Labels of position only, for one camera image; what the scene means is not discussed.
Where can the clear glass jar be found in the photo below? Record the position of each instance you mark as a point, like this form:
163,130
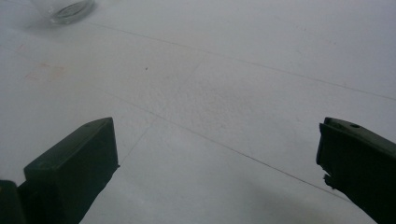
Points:
67,11

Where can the white table cover sheet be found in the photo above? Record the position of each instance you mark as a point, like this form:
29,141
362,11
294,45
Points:
218,93

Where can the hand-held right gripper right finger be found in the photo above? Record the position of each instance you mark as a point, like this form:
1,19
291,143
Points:
364,165

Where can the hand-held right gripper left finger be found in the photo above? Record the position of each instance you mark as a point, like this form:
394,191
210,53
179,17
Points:
71,168

